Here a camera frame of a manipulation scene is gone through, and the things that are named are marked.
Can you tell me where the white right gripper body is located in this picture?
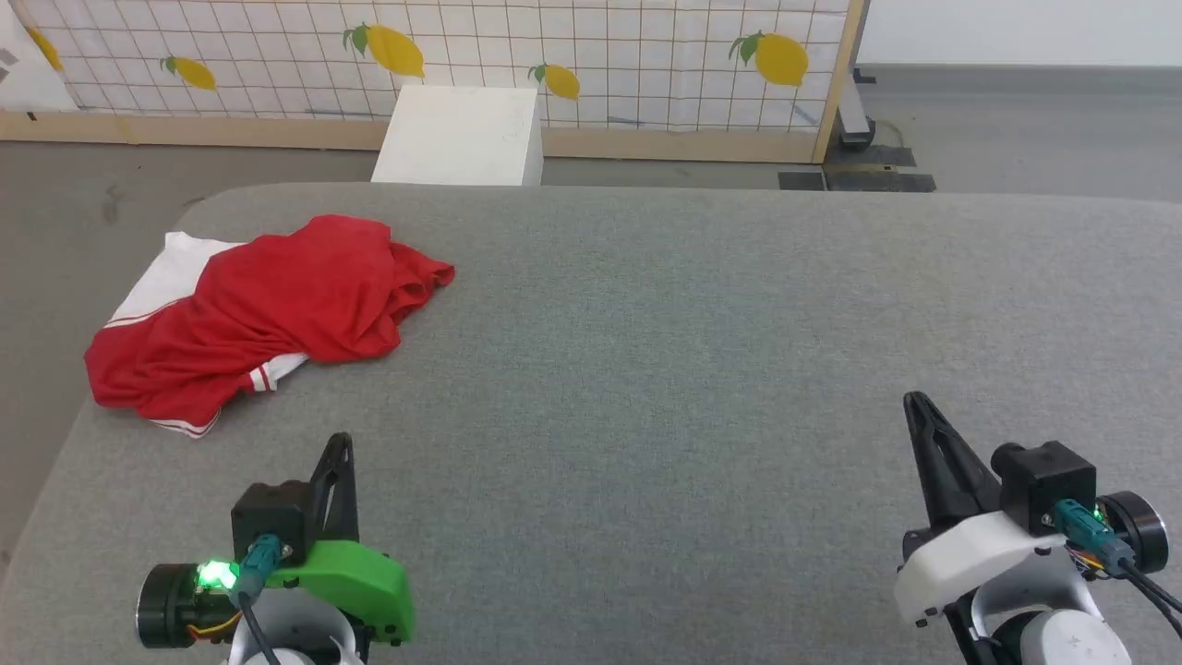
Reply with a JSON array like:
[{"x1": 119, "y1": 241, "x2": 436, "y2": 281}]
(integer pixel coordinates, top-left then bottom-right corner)
[{"x1": 894, "y1": 491, "x2": 1169, "y2": 627}]

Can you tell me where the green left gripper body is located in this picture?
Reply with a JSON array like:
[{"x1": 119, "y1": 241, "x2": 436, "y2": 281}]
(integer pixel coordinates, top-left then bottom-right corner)
[{"x1": 137, "y1": 540, "x2": 414, "y2": 647}]

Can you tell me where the black right camera cable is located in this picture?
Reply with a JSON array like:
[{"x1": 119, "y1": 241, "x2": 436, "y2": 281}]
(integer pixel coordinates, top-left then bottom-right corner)
[{"x1": 1055, "y1": 499, "x2": 1182, "y2": 640}]

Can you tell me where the grey fabric sofa seat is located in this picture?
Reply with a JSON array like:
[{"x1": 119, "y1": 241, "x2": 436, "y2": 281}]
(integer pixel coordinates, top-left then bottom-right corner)
[{"x1": 0, "y1": 182, "x2": 1182, "y2": 665}]

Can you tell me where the white box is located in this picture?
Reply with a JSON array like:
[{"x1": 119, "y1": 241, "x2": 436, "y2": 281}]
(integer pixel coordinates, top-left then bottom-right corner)
[{"x1": 371, "y1": 85, "x2": 546, "y2": 187}]

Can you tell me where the lemon print partition screen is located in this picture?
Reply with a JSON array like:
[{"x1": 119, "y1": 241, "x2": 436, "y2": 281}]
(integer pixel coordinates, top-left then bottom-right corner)
[{"x1": 0, "y1": 0, "x2": 869, "y2": 165}]

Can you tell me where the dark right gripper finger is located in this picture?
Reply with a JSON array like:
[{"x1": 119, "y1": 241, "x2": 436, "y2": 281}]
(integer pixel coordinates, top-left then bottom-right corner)
[
  {"x1": 903, "y1": 392, "x2": 962, "y2": 529},
  {"x1": 914, "y1": 392, "x2": 1004, "y2": 524}
]

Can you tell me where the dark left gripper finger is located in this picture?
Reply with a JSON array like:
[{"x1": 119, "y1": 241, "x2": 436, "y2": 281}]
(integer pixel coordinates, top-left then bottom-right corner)
[
  {"x1": 309, "y1": 432, "x2": 345, "y2": 543},
  {"x1": 340, "y1": 432, "x2": 360, "y2": 542}
]

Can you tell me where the red and white shirt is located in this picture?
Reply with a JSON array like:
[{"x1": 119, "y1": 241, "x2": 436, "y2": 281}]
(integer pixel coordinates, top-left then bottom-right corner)
[{"x1": 85, "y1": 214, "x2": 456, "y2": 439}]

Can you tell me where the white board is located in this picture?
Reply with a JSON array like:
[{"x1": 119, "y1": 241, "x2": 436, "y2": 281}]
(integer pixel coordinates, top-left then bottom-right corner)
[{"x1": 0, "y1": 0, "x2": 79, "y2": 114}]

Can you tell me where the large black floor plate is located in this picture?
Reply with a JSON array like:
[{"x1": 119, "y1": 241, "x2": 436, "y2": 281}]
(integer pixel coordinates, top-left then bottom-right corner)
[{"x1": 822, "y1": 145, "x2": 936, "y2": 193}]

